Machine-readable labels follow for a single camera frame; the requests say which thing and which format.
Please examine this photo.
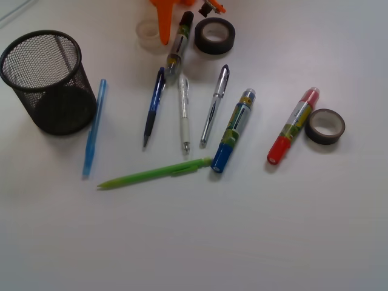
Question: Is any clear tape roll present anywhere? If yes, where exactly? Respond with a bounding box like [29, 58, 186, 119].
[136, 19, 165, 52]

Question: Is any silver capped pen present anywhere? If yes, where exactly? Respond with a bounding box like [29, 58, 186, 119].
[199, 64, 230, 149]

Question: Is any blue capped marker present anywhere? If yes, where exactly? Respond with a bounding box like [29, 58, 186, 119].
[211, 89, 256, 173]

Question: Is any green mechanical pencil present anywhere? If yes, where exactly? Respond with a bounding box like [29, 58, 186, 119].
[97, 158, 213, 190]

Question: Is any black mesh pen holder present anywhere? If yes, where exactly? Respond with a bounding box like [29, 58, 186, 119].
[1, 30, 97, 136]

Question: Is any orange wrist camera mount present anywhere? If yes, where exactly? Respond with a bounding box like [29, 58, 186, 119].
[198, 0, 226, 18]

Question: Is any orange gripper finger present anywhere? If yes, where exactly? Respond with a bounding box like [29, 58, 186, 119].
[150, 0, 178, 45]

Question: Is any dark blue mechanical pencil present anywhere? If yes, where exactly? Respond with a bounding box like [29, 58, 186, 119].
[143, 67, 166, 148]

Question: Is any clear white pen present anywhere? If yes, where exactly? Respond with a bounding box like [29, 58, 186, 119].
[178, 74, 190, 155]

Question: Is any red capped marker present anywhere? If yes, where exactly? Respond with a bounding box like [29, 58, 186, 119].
[267, 87, 320, 165]

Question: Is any black capped marker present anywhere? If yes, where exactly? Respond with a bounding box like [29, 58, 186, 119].
[164, 11, 194, 82]

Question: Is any light blue pen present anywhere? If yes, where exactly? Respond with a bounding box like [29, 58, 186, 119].
[82, 79, 107, 178]

